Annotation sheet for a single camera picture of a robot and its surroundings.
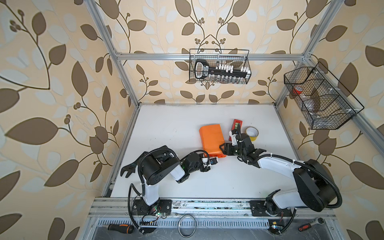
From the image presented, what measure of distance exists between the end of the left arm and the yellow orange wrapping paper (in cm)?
5

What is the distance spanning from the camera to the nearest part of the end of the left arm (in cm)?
73

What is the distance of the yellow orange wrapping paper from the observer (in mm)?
886
